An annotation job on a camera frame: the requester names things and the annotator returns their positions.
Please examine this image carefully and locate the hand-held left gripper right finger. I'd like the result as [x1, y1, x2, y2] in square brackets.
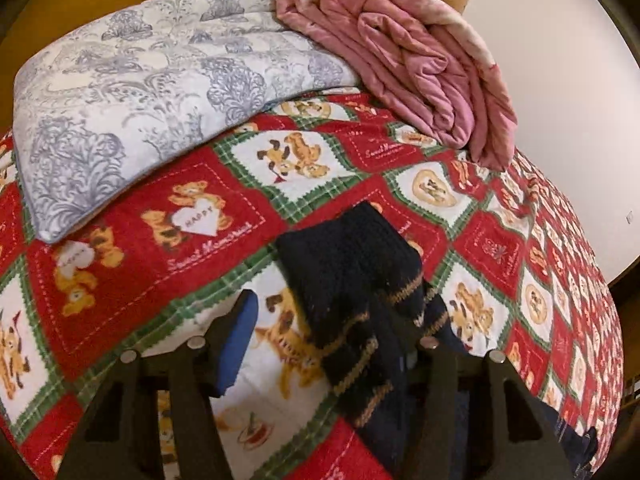
[400, 336, 576, 480]

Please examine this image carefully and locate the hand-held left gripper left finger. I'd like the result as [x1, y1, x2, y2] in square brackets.
[57, 289, 261, 480]

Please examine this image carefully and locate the navy knit sweater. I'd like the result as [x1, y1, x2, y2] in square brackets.
[275, 202, 481, 480]

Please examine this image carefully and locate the red bear printed blanket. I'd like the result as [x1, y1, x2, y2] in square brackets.
[0, 87, 626, 480]

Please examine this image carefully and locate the dark blue cloth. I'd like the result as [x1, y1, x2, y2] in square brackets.
[537, 400, 601, 480]

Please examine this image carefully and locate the grey floral pillow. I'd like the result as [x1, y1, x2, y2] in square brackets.
[12, 0, 361, 246]

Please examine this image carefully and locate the pink blanket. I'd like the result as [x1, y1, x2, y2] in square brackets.
[269, 0, 518, 170]

